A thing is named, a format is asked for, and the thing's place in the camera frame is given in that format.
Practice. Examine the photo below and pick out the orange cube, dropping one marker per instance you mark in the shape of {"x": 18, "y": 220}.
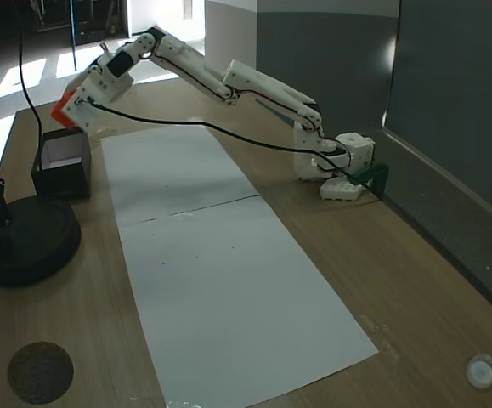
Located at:
{"x": 62, "y": 114}

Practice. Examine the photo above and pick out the dark background shelving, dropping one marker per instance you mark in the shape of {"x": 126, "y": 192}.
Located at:
{"x": 84, "y": 21}

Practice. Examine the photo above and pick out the green table clamp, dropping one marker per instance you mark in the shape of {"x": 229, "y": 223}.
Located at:
{"x": 373, "y": 171}

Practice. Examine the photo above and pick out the white paper sheet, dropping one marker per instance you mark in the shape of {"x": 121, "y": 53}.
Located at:
{"x": 173, "y": 174}
{"x": 237, "y": 297}

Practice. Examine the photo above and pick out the round dark desk grommet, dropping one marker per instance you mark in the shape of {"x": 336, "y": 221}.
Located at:
{"x": 41, "y": 373}

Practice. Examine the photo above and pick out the white gripper camera box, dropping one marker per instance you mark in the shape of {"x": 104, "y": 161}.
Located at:
{"x": 82, "y": 108}

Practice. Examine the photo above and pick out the black desk lamp stand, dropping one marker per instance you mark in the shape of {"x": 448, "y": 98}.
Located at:
{"x": 24, "y": 244}

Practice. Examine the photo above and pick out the small white round cap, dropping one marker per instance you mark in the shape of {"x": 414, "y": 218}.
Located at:
{"x": 482, "y": 370}

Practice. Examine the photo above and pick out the black open box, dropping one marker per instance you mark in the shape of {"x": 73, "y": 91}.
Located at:
{"x": 65, "y": 180}

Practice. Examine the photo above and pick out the grey desk partition panel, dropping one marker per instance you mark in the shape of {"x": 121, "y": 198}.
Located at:
{"x": 454, "y": 127}

